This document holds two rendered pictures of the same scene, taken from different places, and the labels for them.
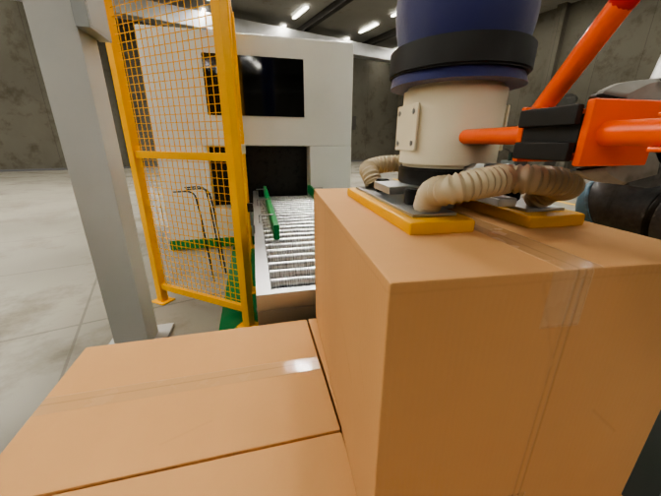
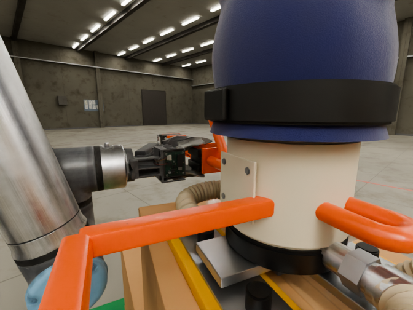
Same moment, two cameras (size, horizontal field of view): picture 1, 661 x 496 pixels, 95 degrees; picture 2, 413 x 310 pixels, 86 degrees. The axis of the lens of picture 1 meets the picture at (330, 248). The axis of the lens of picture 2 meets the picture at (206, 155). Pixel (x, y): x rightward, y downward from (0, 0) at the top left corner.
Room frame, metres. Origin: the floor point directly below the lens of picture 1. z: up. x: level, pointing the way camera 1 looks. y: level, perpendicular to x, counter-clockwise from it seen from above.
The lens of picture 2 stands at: (0.87, -0.39, 1.18)
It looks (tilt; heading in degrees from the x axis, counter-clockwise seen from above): 11 degrees down; 167
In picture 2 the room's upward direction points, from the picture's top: straight up
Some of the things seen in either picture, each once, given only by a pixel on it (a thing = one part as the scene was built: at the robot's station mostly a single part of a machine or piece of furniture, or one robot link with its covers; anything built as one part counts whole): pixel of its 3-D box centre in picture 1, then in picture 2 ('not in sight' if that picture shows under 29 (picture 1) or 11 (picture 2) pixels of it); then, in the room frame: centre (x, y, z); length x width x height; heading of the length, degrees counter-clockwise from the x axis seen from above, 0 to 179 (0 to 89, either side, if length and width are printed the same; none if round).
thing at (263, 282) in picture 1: (258, 228); not in sight; (2.00, 0.50, 0.50); 2.31 x 0.05 x 0.19; 14
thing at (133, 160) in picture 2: not in sight; (155, 162); (0.38, -0.40, 1.07); 0.12 x 0.09 x 0.08; 104
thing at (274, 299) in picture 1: (360, 289); not in sight; (0.95, -0.10, 0.58); 0.70 x 0.03 x 0.06; 104
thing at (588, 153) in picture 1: (579, 134); (211, 157); (0.35, -0.27, 1.07); 0.10 x 0.08 x 0.06; 102
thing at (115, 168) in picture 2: not in sight; (114, 165); (0.39, -0.48, 1.07); 0.09 x 0.05 x 0.10; 14
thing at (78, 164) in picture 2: not in sight; (65, 173); (0.41, -0.57, 1.07); 0.12 x 0.09 x 0.10; 104
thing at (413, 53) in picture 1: (458, 65); (288, 106); (0.59, -0.22, 1.19); 0.23 x 0.23 x 0.04
